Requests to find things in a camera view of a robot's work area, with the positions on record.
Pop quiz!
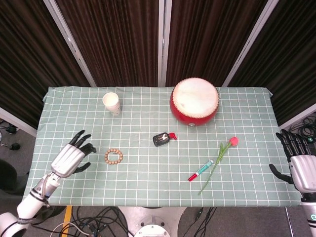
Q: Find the red and teal marker pen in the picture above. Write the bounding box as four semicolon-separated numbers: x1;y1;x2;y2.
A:
188;159;214;182

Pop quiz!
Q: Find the pink artificial tulip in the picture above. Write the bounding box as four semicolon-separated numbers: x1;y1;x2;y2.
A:
198;136;239;196

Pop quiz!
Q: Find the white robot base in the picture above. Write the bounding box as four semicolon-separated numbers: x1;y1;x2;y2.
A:
118;206;188;237

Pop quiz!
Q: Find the dark ribbed partition panel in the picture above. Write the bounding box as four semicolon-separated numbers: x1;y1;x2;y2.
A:
54;0;160;87
164;0;269;87
0;0;92;130
227;0;316;126

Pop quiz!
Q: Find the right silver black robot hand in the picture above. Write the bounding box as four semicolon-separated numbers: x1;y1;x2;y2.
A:
269;129;316;192

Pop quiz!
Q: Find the red drum with white skin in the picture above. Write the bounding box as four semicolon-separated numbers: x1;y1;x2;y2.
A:
169;78;220;128

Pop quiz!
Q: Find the black office chair base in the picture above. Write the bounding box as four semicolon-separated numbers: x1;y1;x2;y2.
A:
0;118;21;151

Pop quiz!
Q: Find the black floor cable bundle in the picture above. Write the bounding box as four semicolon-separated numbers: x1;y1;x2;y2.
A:
32;206;129;237

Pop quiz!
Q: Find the green checked tablecloth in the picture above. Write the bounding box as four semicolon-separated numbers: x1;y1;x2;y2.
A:
22;85;307;208

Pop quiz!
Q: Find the black bottle red cap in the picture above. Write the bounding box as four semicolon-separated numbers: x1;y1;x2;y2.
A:
152;132;170;148

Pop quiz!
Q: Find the white floor cable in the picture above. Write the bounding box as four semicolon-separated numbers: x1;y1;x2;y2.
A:
50;222;92;237

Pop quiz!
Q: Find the white paper cup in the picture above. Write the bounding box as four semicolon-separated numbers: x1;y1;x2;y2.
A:
102;92;121;116

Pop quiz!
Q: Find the wooden bead bracelet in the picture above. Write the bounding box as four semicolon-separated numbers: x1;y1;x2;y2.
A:
104;148;123;166

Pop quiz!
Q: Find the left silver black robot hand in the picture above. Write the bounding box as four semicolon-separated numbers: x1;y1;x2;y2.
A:
50;130;97;179

